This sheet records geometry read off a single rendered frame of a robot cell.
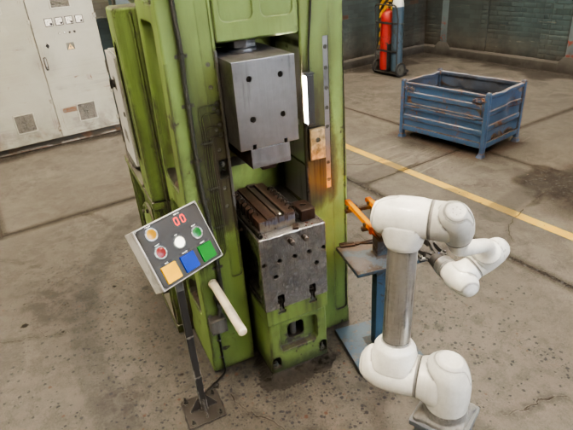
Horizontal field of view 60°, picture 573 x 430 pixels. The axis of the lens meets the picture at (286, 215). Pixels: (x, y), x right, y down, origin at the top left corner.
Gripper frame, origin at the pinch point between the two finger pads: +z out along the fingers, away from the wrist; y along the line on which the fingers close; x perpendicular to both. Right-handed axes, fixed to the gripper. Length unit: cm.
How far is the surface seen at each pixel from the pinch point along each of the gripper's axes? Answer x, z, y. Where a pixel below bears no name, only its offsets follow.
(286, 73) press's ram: 75, 42, -45
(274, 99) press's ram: 65, 41, -52
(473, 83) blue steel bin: -33, 336, 287
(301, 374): -93, 28, -52
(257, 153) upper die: 42, 40, -62
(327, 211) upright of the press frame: -7, 59, -21
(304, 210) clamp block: 5, 43, -39
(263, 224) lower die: 4, 40, -63
